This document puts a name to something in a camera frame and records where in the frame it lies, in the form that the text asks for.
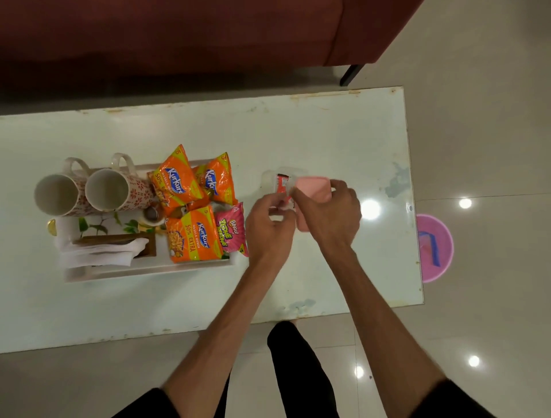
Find person's right hand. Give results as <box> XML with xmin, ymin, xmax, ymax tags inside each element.
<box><xmin>294</xmin><ymin>179</ymin><xmax>362</xmax><ymax>258</ymax></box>

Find person's left hand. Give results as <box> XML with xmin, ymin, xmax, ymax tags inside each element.
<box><xmin>245</xmin><ymin>191</ymin><xmax>298</xmax><ymax>268</ymax></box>

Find small white red sachet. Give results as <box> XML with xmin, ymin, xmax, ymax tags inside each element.
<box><xmin>269</xmin><ymin>196</ymin><xmax>296</xmax><ymax>214</ymax></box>

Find pink plastic lid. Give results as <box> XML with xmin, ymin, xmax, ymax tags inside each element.
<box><xmin>294</xmin><ymin>175</ymin><xmax>332</xmax><ymax>233</ymax></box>

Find person's left forearm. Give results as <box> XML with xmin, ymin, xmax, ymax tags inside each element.
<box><xmin>161</xmin><ymin>254</ymin><xmax>294</xmax><ymax>418</ymax></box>

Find person's right forearm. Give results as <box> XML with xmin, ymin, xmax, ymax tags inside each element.
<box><xmin>321</xmin><ymin>247</ymin><xmax>448</xmax><ymax>410</ymax></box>

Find pink snack packet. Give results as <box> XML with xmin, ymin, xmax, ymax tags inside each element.
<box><xmin>214</xmin><ymin>202</ymin><xmax>249</xmax><ymax>258</ymax></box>

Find small orange snack packet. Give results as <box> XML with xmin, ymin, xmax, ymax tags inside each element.
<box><xmin>192</xmin><ymin>152</ymin><xmax>238</xmax><ymax>206</ymax></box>

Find orange snack packet yellow stripe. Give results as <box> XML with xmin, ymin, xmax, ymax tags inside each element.
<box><xmin>166</xmin><ymin>206</ymin><xmax>225</xmax><ymax>264</ymax></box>

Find large orange snack packet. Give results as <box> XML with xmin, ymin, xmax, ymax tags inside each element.
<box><xmin>147</xmin><ymin>144</ymin><xmax>211</xmax><ymax>218</ymax></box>

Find pink plastic bin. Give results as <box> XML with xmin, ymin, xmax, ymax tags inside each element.
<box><xmin>415</xmin><ymin>214</ymin><xmax>455</xmax><ymax>283</ymax></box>

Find black sofa leg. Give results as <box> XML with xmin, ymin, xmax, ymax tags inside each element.
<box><xmin>339</xmin><ymin>64</ymin><xmax>366</xmax><ymax>87</ymax></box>

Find small round jar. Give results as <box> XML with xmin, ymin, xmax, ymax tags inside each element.
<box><xmin>142</xmin><ymin>204</ymin><xmax>167</xmax><ymax>227</ymax></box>

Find white floral tray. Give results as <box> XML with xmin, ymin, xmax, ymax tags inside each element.
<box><xmin>47</xmin><ymin>159</ymin><xmax>238</xmax><ymax>284</ymax></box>

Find wooden napkin holder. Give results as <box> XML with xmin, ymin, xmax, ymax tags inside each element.
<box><xmin>72</xmin><ymin>233</ymin><xmax>158</xmax><ymax>259</ymax></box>

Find white mug with red pattern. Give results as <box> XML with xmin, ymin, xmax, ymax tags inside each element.
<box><xmin>34</xmin><ymin>157</ymin><xmax>94</xmax><ymax>217</ymax></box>
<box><xmin>85</xmin><ymin>153</ymin><xmax>156</xmax><ymax>213</ymax></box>

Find person's black trouser leg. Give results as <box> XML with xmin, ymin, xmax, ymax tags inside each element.
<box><xmin>267</xmin><ymin>321</ymin><xmax>341</xmax><ymax>418</ymax></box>

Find white paper napkins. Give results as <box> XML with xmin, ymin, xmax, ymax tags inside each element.
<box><xmin>54</xmin><ymin>215</ymin><xmax>150</xmax><ymax>270</ymax></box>

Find dark red sofa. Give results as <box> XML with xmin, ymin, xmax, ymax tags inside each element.
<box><xmin>0</xmin><ymin>0</ymin><xmax>425</xmax><ymax>105</ymax></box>

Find person's black right sleeve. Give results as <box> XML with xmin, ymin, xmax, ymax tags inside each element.
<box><xmin>409</xmin><ymin>378</ymin><xmax>496</xmax><ymax>418</ymax></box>

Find person's black sleeve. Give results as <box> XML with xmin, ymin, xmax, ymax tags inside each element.
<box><xmin>409</xmin><ymin>378</ymin><xmax>496</xmax><ymax>418</ymax></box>
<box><xmin>112</xmin><ymin>388</ymin><xmax>181</xmax><ymax>418</ymax></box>

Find person's black left sleeve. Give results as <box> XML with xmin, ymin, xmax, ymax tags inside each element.
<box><xmin>112</xmin><ymin>388</ymin><xmax>181</xmax><ymax>418</ymax></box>

